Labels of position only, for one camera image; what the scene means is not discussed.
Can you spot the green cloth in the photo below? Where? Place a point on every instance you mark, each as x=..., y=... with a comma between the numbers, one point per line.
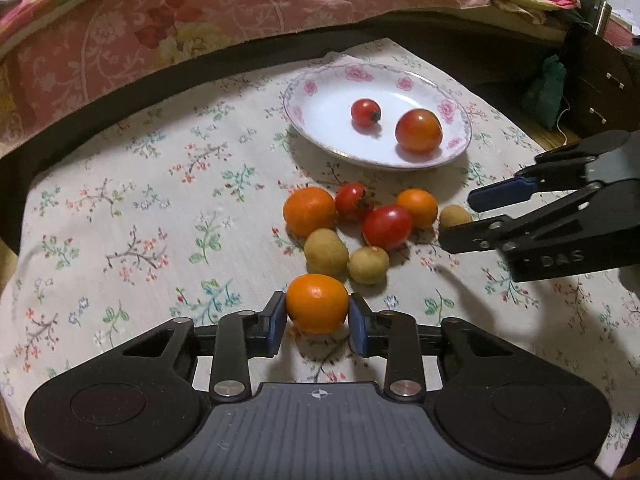
x=545, y=92

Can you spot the large orange mandarin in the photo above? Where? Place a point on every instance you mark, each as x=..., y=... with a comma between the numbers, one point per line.
x=309, y=211

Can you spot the smooth red tomato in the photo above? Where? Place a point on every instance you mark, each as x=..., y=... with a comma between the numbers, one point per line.
x=387, y=227

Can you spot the pink floral bedspread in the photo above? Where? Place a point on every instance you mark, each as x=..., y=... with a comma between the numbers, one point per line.
x=200, y=10

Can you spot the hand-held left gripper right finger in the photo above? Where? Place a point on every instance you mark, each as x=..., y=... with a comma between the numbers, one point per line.
x=358, y=325

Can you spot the red tomato with long stem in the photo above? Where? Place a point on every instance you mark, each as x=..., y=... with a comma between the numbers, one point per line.
x=351, y=201

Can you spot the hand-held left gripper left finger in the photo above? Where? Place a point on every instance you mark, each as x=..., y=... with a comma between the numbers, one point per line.
x=274, y=325

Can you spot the tan longan fruit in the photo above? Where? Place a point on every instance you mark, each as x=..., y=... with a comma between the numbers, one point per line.
x=368, y=265
x=326, y=251
x=454, y=216

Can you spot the small orange mandarin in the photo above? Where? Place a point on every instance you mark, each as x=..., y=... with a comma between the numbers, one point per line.
x=419, y=206

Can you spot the floral white tablecloth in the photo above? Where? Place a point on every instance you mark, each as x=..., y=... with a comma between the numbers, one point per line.
x=150, y=220

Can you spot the dark wooden cabinet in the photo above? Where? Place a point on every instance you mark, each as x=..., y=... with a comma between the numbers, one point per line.
x=600, y=85

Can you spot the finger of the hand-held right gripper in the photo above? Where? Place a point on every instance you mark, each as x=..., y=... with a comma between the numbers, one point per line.
x=500, y=194
x=550, y=230

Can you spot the small red tomato with calyx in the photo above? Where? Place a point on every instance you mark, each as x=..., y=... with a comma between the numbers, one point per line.
x=364, y=111

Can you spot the large orange-red tomato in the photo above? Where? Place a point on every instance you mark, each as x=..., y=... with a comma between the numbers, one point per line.
x=419, y=131

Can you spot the white plate with pink flowers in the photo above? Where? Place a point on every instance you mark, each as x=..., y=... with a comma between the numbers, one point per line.
x=330, y=110

